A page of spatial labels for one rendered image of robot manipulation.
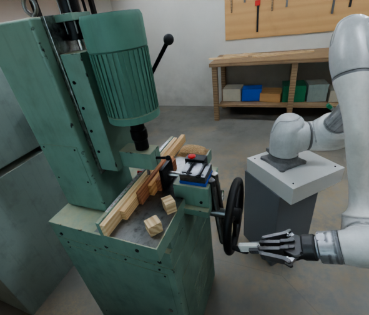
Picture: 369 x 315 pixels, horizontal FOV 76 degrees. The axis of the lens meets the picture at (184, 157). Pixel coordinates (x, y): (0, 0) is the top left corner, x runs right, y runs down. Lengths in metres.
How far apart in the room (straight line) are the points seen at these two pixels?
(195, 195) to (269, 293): 1.00
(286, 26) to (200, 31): 1.25
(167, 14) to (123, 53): 3.62
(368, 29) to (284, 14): 3.08
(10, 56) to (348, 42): 0.99
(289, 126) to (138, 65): 0.83
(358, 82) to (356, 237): 0.41
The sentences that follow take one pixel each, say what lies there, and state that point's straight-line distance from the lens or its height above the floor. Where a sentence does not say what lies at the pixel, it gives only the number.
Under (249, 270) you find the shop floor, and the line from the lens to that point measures 1.77.
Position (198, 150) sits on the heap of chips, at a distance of 1.10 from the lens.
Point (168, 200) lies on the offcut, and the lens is 0.82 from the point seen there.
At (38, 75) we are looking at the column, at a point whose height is 1.37.
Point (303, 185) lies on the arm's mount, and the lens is 1.30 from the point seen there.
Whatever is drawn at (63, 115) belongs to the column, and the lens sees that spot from 0.89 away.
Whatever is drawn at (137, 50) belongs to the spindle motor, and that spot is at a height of 1.41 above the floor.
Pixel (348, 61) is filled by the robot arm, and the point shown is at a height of 1.31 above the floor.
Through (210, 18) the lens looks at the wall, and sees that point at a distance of 4.08.
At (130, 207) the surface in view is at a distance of 0.86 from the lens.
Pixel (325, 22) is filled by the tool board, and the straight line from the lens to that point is 3.95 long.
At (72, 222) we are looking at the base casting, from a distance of 1.12.
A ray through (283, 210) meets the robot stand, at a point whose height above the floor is 0.49.
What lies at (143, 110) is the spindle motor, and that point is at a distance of 0.76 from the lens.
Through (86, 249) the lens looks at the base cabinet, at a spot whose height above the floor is 0.68.
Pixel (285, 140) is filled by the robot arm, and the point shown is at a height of 0.87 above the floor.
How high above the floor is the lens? 1.48
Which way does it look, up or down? 31 degrees down
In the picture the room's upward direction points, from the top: 8 degrees counter-clockwise
